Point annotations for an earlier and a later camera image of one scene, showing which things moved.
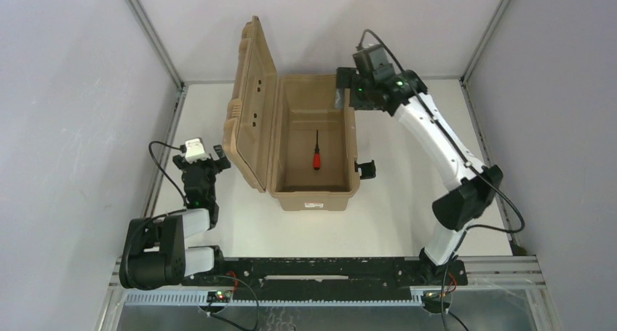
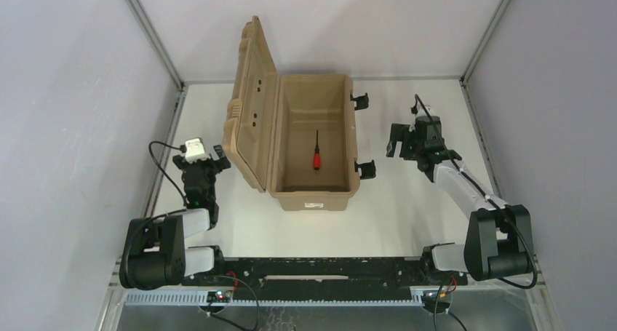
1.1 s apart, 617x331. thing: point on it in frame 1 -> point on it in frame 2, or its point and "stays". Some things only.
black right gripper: x=347 y=79 -> x=406 y=139
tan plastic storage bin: x=271 y=130 stays
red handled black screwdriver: x=316 y=156 stays
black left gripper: x=198 y=164 stays
